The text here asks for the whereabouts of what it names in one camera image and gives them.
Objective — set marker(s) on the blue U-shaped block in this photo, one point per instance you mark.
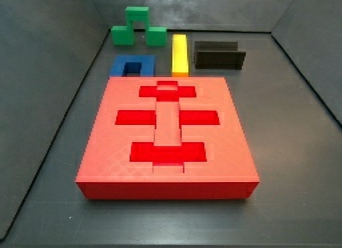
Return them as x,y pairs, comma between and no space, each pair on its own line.
133,64

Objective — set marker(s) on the red puzzle board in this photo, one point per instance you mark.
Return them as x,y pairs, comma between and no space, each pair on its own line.
167,142

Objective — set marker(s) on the black angled bracket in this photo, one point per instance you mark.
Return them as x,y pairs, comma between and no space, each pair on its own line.
218,55

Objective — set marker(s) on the green stepped block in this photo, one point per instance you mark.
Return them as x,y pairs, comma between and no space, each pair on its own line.
138,21

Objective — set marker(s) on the long yellow block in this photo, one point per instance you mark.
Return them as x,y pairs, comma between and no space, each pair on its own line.
179,68

